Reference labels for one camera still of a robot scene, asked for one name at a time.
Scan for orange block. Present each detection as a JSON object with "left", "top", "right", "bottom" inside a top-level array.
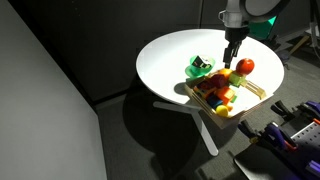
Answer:
[{"left": 213, "top": 86, "right": 236, "bottom": 105}]

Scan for grey metal bar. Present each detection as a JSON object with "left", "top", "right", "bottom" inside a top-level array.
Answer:
[{"left": 277, "top": 29, "right": 313, "bottom": 44}]

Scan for purple clamp orange tips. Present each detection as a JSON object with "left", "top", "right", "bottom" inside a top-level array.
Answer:
[
  {"left": 270, "top": 99, "right": 320, "bottom": 125},
  {"left": 237, "top": 119, "right": 299, "bottom": 153}
]

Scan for red ball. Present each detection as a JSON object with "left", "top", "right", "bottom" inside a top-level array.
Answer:
[{"left": 235, "top": 57, "right": 256, "bottom": 76}]

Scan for multicolour printed cube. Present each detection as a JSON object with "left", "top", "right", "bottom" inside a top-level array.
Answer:
[{"left": 194, "top": 79, "right": 214, "bottom": 98}]

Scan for black perforated board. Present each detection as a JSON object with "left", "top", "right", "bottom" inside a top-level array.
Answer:
[{"left": 289, "top": 121, "right": 320, "bottom": 180}]

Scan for black white printed cube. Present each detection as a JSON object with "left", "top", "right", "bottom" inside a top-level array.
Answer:
[{"left": 193, "top": 55, "right": 213, "bottom": 70}]

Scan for orange ball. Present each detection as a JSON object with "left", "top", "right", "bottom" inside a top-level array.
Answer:
[{"left": 218, "top": 67, "right": 233, "bottom": 80}]

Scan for yellow-green cube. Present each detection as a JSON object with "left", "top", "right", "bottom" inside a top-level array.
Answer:
[{"left": 228, "top": 71, "right": 248, "bottom": 88}]

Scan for green bowl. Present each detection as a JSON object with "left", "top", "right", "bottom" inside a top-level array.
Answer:
[{"left": 189, "top": 54, "right": 216, "bottom": 76}]

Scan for yellow ball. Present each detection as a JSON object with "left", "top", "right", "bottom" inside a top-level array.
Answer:
[{"left": 215, "top": 104, "right": 230, "bottom": 118}]

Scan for wooden stick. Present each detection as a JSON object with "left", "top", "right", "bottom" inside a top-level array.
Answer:
[{"left": 289, "top": 34, "right": 311, "bottom": 54}]

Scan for grey metal plate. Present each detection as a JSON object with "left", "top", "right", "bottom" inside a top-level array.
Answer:
[{"left": 233, "top": 143, "right": 301, "bottom": 180}]

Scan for wooden tray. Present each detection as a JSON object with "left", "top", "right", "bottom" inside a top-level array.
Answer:
[{"left": 183, "top": 71, "right": 274, "bottom": 130}]

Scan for green saucer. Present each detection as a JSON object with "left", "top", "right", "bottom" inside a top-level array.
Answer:
[{"left": 184, "top": 64, "right": 201, "bottom": 79}]

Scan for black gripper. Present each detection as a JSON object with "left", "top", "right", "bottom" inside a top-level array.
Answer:
[{"left": 223, "top": 25, "right": 250, "bottom": 70}]

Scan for blue block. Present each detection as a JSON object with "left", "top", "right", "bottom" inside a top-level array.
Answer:
[{"left": 205, "top": 94, "right": 224, "bottom": 110}]

